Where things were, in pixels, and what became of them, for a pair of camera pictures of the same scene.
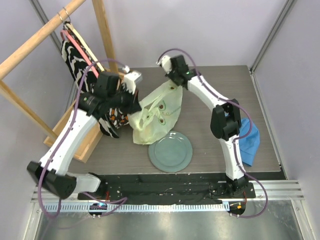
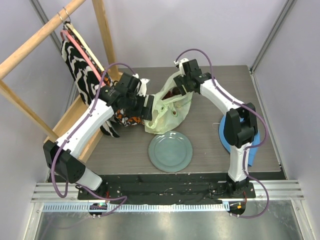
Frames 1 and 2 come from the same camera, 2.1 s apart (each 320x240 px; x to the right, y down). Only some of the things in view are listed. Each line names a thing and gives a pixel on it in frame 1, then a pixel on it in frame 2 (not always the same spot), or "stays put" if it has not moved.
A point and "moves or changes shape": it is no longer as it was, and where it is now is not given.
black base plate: x=134 y=188 stays put
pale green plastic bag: x=160 y=112 moves or changes shape
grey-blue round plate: x=171 y=153 stays put
